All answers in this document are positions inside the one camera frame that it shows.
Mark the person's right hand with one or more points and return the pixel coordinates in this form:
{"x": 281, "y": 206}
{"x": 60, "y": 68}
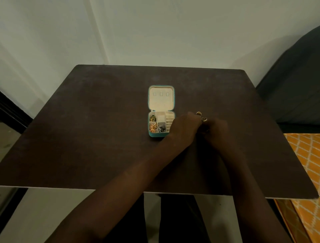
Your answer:
{"x": 220, "y": 135}

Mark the person's left hand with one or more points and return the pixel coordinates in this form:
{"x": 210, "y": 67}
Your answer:
{"x": 185, "y": 130}

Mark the pile of small jewellery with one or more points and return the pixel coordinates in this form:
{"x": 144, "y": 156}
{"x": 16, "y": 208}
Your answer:
{"x": 161, "y": 128}

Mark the teal jewellery box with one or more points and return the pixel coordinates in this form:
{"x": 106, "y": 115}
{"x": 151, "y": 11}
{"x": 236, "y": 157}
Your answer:
{"x": 161, "y": 100}

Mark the person's right forearm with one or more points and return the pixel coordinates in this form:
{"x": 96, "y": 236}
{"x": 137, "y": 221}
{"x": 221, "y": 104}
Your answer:
{"x": 255, "y": 205}

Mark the person's left forearm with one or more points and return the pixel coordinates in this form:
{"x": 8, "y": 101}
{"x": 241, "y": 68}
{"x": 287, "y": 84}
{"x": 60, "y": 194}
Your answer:
{"x": 112, "y": 200}

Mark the person's right leg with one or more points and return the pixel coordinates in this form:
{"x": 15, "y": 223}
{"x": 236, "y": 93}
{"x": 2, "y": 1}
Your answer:
{"x": 182, "y": 220}

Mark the person's leg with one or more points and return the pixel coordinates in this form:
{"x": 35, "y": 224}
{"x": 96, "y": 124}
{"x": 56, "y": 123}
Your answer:
{"x": 182, "y": 220}
{"x": 136, "y": 225}

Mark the person's left leg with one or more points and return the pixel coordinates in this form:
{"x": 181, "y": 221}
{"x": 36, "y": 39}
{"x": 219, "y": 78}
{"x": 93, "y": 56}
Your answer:
{"x": 136, "y": 225}

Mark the orange patterned cloth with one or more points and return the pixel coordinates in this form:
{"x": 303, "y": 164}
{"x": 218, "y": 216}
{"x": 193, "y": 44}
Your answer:
{"x": 305, "y": 170}

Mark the black door frame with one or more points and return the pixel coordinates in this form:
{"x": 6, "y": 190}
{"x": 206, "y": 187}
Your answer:
{"x": 12, "y": 110}

